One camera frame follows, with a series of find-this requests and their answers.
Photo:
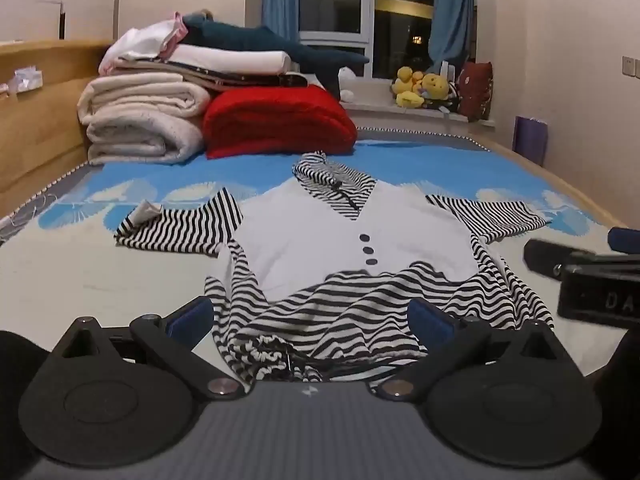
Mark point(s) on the clear tissue packet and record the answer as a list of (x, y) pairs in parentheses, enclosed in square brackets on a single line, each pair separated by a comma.
[(25, 80)]

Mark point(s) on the dark red cushion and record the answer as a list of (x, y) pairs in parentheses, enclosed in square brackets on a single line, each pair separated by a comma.
[(475, 90)]

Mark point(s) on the dark teal plush shark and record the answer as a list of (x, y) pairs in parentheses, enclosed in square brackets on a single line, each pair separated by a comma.
[(240, 35)]

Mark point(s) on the wall switch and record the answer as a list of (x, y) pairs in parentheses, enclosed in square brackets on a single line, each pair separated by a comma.
[(630, 66)]

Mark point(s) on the wooden headboard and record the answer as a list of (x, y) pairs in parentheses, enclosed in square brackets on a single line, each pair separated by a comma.
[(40, 130)]

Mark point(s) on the purple box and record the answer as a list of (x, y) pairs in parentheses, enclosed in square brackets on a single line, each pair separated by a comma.
[(530, 140)]

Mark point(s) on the window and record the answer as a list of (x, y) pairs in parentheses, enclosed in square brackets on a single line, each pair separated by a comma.
[(360, 5)]

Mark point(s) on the cream folded blanket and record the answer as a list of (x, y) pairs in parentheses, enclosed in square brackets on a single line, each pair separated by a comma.
[(140, 120)]

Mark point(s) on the black white striped dress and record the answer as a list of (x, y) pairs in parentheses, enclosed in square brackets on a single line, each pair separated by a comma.
[(300, 240)]

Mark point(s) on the wooden bed frame rail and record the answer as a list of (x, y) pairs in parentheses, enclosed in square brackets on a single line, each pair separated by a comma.
[(560, 180)]

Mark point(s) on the pink white folded cloth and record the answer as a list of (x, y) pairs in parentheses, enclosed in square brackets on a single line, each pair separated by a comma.
[(140, 45)]

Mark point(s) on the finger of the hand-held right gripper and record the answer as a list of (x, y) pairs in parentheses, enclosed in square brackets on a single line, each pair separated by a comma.
[(625, 240), (550, 257)]

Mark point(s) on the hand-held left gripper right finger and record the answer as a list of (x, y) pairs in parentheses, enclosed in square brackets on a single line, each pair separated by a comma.
[(431, 321)]

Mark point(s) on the blue curtain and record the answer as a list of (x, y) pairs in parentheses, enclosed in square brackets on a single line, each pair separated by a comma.
[(280, 0), (450, 10)]

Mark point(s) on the yellow plush toy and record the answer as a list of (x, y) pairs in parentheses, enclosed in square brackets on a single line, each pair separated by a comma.
[(435, 87), (406, 85)]

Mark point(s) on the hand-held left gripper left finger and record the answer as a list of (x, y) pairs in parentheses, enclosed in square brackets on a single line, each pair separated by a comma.
[(190, 317)]

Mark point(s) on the red folded blanket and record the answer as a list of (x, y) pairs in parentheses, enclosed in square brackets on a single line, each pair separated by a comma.
[(275, 120)]

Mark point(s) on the dark patterned folded cloth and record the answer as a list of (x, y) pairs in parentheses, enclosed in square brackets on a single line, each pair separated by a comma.
[(250, 81)]

